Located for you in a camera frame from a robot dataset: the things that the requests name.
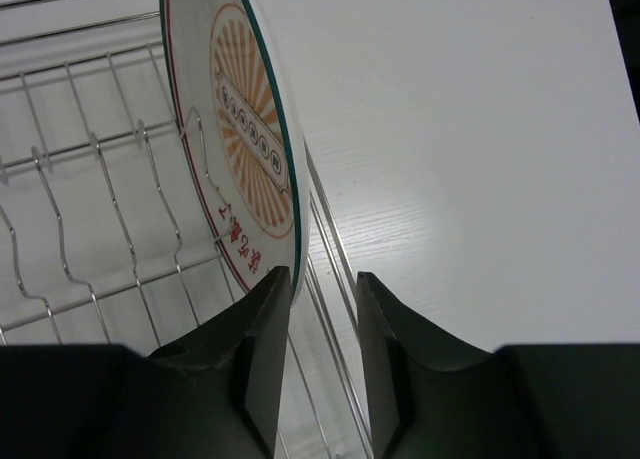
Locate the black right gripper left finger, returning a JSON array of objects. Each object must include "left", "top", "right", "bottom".
[{"left": 144, "top": 266, "right": 291, "bottom": 458}]

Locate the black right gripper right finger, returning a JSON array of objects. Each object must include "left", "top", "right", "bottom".
[{"left": 356, "top": 272, "right": 540, "bottom": 458}]

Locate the orange sunburst white plate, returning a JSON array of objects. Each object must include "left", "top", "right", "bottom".
[{"left": 159, "top": 0, "right": 310, "bottom": 291}]

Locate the wire metal dish rack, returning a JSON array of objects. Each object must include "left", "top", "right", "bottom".
[{"left": 1, "top": 0, "right": 373, "bottom": 458}]

